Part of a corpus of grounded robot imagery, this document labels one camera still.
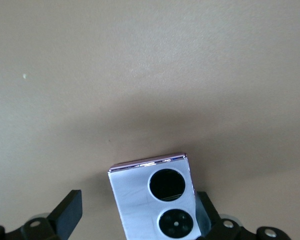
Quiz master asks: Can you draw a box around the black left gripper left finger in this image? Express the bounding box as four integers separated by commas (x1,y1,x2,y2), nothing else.
4,189,84,240

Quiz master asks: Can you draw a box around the lilac flip phone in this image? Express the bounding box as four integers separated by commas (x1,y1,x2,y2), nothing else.
107,151,200,240

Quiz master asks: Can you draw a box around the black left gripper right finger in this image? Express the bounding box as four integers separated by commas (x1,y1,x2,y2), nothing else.
195,191,257,240

